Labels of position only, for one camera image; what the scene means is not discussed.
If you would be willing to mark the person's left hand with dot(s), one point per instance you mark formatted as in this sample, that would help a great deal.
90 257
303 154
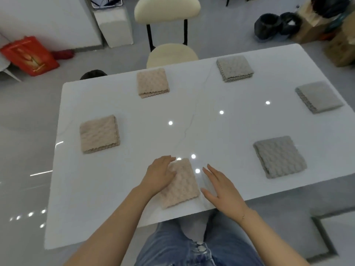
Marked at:
156 175

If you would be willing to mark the person's right hand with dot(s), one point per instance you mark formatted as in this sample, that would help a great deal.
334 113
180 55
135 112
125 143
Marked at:
227 196

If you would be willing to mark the beige fluffy towel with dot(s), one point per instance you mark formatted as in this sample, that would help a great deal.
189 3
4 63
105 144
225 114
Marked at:
183 191
152 83
99 134

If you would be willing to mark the taupe fluffy towel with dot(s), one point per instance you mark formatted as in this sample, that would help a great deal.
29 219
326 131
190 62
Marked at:
319 96
280 157

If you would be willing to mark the blue-grey fluffy towel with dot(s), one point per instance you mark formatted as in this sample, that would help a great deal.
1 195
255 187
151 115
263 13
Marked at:
234 67

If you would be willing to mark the person's left forearm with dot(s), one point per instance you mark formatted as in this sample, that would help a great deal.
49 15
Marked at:
111 229

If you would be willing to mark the person's right forearm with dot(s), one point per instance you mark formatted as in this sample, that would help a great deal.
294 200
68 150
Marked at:
271 243

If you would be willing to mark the white glossy table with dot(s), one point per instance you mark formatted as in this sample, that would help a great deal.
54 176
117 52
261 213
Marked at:
222 130

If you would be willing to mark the grey bin with black bag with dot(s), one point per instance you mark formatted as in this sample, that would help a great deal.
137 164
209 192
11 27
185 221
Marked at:
94 74

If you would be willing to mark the white rectangular box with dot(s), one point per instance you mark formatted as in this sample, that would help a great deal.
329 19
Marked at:
116 30

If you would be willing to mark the dark red cloth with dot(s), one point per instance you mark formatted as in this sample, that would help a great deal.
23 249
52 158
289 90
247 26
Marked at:
63 54

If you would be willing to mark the cream padded chair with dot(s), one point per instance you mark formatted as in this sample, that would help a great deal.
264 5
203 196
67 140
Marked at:
166 11

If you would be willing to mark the red shopping bag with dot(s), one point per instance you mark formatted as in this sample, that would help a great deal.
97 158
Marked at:
30 58

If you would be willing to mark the brown cardboard box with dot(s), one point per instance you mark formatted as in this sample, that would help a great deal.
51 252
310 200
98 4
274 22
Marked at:
338 52
349 27
307 33

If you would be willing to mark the white side table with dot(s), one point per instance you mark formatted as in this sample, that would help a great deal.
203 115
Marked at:
5 65

